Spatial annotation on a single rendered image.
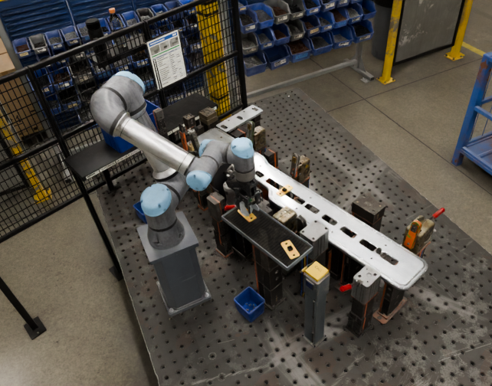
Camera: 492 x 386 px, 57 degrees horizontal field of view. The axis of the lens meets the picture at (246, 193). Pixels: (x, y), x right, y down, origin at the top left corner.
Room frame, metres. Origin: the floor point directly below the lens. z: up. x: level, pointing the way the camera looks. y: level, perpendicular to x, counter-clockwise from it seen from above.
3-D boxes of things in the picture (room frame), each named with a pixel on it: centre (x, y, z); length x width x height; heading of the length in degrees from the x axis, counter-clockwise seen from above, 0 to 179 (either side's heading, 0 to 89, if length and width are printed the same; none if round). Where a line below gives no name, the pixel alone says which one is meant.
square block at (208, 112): (2.20, 0.17, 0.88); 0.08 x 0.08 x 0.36; 38
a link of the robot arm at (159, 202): (1.26, 0.34, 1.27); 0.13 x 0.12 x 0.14; 156
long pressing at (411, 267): (1.53, -0.20, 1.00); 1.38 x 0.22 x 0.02; 38
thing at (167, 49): (2.41, 0.36, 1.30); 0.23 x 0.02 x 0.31; 128
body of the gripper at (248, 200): (1.23, -0.01, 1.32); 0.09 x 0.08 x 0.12; 32
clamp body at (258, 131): (1.99, -0.10, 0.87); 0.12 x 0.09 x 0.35; 128
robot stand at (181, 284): (1.25, 0.34, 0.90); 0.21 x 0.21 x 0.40; 21
